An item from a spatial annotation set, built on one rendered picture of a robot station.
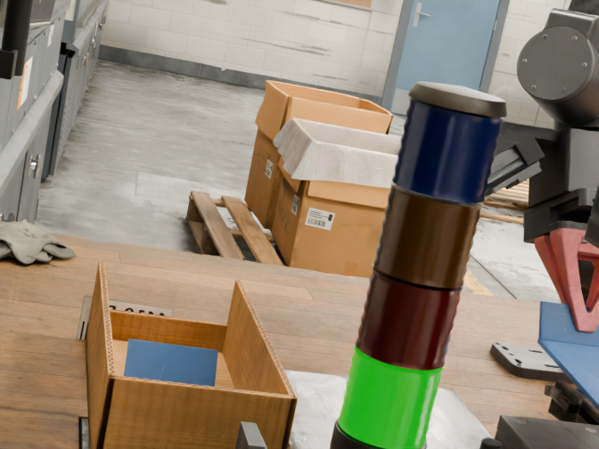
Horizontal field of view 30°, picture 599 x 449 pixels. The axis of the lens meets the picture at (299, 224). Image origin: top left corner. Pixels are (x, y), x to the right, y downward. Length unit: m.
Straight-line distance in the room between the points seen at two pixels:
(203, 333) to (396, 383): 0.51
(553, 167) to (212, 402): 0.34
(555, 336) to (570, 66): 0.20
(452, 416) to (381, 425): 0.44
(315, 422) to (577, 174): 0.27
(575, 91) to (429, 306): 0.41
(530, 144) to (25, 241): 0.53
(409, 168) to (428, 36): 11.36
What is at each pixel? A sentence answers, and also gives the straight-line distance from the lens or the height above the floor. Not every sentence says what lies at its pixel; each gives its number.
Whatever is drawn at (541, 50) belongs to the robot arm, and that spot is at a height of 1.21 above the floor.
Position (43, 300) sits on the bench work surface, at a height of 0.90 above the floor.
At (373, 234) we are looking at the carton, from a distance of 4.26.
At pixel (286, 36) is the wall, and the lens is 11.54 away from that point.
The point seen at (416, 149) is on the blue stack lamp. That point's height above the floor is 1.17.
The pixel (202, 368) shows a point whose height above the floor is 0.92.
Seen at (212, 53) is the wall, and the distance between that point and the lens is 11.48.
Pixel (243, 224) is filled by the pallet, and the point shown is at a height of 0.14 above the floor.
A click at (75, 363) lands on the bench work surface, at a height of 0.90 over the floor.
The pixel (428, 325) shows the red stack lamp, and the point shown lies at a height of 1.10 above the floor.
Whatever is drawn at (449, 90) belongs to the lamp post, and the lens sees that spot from 0.43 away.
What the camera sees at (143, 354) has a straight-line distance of 0.87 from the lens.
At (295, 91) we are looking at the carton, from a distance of 5.25.
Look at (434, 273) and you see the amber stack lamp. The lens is 0.44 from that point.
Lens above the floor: 1.23
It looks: 12 degrees down
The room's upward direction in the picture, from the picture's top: 12 degrees clockwise
